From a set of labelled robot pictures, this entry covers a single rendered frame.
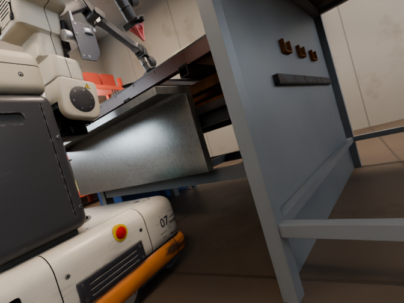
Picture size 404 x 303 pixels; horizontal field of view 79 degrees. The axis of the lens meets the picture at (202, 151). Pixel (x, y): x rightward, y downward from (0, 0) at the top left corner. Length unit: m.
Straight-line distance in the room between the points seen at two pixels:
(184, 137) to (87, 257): 0.61
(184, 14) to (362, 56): 2.84
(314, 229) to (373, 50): 3.48
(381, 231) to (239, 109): 0.36
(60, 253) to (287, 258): 0.55
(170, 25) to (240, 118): 4.49
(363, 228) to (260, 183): 0.21
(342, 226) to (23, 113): 0.79
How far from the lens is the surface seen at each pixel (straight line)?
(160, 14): 5.20
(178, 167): 1.16
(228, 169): 1.12
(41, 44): 1.17
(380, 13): 4.03
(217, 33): 0.62
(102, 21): 1.84
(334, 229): 0.59
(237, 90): 0.58
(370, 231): 0.58
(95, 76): 4.99
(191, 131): 1.07
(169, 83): 1.55
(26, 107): 0.79
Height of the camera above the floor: 0.43
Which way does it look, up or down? 2 degrees down
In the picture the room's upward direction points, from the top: 16 degrees counter-clockwise
